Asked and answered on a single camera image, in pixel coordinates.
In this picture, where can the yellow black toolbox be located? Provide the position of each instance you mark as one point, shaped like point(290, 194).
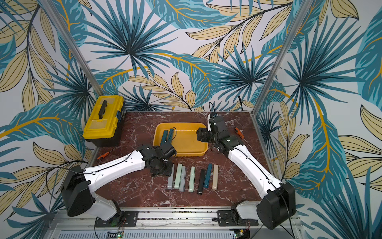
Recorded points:
point(104, 126)

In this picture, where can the dark teal pruning pliers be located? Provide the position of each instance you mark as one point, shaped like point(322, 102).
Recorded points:
point(164, 137)

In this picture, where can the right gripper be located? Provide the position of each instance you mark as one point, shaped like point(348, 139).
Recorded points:
point(204, 135)

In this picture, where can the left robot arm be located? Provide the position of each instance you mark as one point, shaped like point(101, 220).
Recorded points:
point(80, 185)

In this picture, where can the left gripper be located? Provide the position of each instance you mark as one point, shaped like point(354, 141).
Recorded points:
point(167, 173)

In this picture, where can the light green pruning pliers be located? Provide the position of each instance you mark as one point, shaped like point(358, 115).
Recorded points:
point(178, 176)

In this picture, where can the mint green pruning pliers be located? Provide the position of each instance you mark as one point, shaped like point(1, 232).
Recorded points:
point(192, 179)

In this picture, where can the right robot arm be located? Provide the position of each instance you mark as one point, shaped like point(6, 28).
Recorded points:
point(277, 199)

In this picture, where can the yellow plastic storage tray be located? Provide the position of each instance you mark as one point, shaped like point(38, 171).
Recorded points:
point(185, 138)

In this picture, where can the teal pruning pliers right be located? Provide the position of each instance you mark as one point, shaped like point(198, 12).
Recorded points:
point(207, 176)

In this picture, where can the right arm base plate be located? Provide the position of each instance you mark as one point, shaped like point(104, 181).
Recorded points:
point(228, 218)

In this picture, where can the aluminium frame post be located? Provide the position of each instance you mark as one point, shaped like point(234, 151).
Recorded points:
point(64, 31)
point(295, 24)

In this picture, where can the light grey pruning pliers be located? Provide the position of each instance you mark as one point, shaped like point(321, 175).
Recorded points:
point(183, 179)

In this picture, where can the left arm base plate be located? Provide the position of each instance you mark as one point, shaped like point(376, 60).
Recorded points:
point(119, 219)

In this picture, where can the orange screwdriver right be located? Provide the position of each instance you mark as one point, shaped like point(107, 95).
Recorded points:
point(241, 135)

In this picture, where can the left aluminium frame post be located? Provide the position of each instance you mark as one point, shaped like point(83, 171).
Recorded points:
point(64, 31)

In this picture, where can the right aluminium frame post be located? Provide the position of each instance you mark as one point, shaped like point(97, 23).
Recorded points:
point(295, 24)

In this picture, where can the aluminium front rail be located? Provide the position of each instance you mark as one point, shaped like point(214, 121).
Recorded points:
point(171, 223)

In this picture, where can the beige pruning pliers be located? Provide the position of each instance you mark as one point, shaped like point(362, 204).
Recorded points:
point(215, 177)

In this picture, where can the black pruning pliers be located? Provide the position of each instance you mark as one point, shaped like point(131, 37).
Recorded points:
point(201, 182)

